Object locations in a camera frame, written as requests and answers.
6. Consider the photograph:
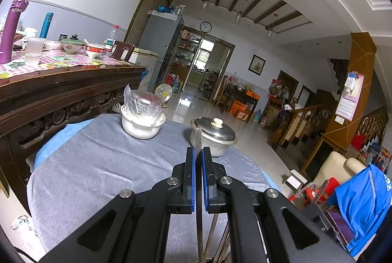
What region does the blue cloth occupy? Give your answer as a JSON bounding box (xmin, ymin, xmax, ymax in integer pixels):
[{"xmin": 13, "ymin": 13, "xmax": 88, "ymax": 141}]
[{"xmin": 33, "ymin": 121, "xmax": 74, "ymax": 173}]

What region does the purple bottle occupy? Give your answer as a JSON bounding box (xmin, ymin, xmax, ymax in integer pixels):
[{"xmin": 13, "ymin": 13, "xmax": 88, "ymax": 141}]
[{"xmin": 0, "ymin": 0, "xmax": 29, "ymax": 64}]

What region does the clear plastic cup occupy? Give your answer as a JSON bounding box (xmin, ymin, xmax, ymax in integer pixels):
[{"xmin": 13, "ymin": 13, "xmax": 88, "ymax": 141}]
[{"xmin": 24, "ymin": 38, "xmax": 46, "ymax": 65}]

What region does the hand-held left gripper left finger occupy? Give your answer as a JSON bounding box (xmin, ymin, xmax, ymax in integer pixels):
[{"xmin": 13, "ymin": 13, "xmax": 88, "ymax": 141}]
[{"xmin": 39, "ymin": 147, "xmax": 196, "ymax": 263}]

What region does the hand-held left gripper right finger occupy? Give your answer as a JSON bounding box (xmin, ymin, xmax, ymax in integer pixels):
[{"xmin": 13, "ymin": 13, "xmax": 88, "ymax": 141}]
[{"xmin": 200, "ymin": 148, "xmax": 357, "ymax": 263}]

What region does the cream armchair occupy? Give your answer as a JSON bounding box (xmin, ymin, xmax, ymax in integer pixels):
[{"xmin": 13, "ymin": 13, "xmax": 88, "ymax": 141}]
[{"xmin": 312, "ymin": 151, "xmax": 368, "ymax": 190}]

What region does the green lidded bowl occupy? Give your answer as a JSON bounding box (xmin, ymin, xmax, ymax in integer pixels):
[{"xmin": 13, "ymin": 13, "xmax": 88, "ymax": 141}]
[{"xmin": 60, "ymin": 34, "xmax": 86, "ymax": 54}]

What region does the plastic water bottle red cap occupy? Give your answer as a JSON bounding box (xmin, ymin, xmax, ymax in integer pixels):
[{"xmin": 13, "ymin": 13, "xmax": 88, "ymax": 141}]
[{"xmin": 104, "ymin": 25, "xmax": 120, "ymax": 57}]

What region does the checkered tablecloth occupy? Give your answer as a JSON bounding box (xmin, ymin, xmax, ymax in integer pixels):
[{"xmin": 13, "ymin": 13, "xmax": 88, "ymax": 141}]
[{"xmin": 0, "ymin": 47, "xmax": 130, "ymax": 80}]

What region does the metal pot lid white knob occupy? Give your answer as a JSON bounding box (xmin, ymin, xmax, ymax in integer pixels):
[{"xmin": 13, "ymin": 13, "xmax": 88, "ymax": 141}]
[{"xmin": 190, "ymin": 116, "xmax": 239, "ymax": 146}]

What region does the wooden slatted panel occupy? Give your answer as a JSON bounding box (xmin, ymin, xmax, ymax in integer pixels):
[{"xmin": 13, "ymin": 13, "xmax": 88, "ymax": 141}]
[{"xmin": 124, "ymin": 0, "xmax": 175, "ymax": 47}]

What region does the shelf with groceries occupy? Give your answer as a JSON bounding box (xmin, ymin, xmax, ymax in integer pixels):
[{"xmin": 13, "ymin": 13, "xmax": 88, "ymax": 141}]
[{"xmin": 176, "ymin": 30, "xmax": 200, "ymax": 68}]

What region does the wooden chair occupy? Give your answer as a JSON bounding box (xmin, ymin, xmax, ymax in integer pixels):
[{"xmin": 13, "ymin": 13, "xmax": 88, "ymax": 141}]
[{"xmin": 110, "ymin": 40, "xmax": 135, "ymax": 62}]

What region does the red patterned bowl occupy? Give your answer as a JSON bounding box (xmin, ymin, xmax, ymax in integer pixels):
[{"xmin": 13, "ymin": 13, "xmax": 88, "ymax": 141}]
[{"xmin": 84, "ymin": 44, "xmax": 106, "ymax": 59}]

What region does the aluminium pot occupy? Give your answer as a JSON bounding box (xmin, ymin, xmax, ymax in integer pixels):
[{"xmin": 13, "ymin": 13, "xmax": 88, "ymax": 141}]
[{"xmin": 190, "ymin": 125, "xmax": 238, "ymax": 158}]

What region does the grey refrigerator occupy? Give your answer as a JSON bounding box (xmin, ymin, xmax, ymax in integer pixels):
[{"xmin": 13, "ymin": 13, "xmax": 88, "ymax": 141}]
[{"xmin": 136, "ymin": 12, "xmax": 185, "ymax": 92}]

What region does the blue jacket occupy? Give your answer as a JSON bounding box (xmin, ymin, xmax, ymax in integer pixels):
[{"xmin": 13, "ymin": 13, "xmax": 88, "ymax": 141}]
[{"xmin": 334, "ymin": 163, "xmax": 392, "ymax": 258}]

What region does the carved wooden table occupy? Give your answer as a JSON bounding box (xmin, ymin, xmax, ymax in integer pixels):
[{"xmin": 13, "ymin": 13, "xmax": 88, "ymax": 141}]
[{"xmin": 0, "ymin": 62, "xmax": 148, "ymax": 214}]

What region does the small electric fan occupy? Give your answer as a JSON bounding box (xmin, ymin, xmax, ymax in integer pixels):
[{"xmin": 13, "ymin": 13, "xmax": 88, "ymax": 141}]
[{"xmin": 155, "ymin": 83, "xmax": 172, "ymax": 107}]

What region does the white chest freezer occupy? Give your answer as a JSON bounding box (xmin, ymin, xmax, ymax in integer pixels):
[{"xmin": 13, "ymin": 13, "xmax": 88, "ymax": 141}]
[{"xmin": 129, "ymin": 48, "xmax": 160, "ymax": 92}]

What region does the wooden side table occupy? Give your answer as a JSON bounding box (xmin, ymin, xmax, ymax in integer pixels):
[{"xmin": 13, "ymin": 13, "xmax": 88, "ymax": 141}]
[{"xmin": 224, "ymin": 85, "xmax": 260, "ymax": 123}]

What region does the small white stool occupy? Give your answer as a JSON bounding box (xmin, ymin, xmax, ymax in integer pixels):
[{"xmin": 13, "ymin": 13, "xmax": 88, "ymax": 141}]
[{"xmin": 283, "ymin": 169, "xmax": 307, "ymax": 190}]

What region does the red cloth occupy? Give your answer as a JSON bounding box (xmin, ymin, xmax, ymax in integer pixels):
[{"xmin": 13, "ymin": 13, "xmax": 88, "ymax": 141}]
[{"xmin": 320, "ymin": 177, "xmax": 341, "ymax": 203}]

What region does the wooden stair railing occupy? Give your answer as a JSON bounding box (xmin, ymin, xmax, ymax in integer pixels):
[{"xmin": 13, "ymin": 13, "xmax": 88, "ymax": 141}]
[{"xmin": 276, "ymin": 98, "xmax": 335, "ymax": 156}]

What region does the framed flower picture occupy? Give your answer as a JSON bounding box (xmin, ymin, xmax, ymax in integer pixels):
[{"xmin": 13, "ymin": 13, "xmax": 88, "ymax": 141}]
[{"xmin": 248, "ymin": 55, "xmax": 266, "ymax": 76}]

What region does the wall calendar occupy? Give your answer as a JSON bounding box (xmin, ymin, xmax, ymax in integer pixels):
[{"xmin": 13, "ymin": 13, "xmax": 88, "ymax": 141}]
[{"xmin": 335, "ymin": 72, "xmax": 364, "ymax": 121}]

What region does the grey cloth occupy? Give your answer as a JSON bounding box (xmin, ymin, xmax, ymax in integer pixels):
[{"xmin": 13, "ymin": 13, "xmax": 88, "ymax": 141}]
[{"xmin": 27, "ymin": 111, "xmax": 282, "ymax": 263}]

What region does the white pot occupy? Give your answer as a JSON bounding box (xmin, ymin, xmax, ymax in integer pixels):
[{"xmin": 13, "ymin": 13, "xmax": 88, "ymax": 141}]
[{"xmin": 120, "ymin": 105, "xmax": 166, "ymax": 140}]

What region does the clear plastic wrapped cover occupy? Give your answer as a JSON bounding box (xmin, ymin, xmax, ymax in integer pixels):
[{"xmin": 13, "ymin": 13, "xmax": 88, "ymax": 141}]
[{"xmin": 123, "ymin": 84, "xmax": 164, "ymax": 124}]

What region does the teal bottle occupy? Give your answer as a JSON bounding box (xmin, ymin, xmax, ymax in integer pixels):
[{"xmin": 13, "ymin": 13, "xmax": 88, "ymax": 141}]
[{"xmin": 39, "ymin": 12, "xmax": 54, "ymax": 39}]

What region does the metal chopstick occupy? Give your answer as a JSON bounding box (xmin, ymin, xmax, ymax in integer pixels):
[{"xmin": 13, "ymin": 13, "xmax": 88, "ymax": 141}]
[
  {"xmin": 195, "ymin": 126, "xmax": 205, "ymax": 263},
  {"xmin": 204, "ymin": 215, "xmax": 217, "ymax": 257},
  {"xmin": 211, "ymin": 224, "xmax": 230, "ymax": 263},
  {"xmin": 218, "ymin": 237, "xmax": 230, "ymax": 263}
]

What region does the red white folding rack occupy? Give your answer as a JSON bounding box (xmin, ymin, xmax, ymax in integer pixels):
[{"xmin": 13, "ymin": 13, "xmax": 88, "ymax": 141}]
[{"xmin": 288, "ymin": 182, "xmax": 330, "ymax": 209}]

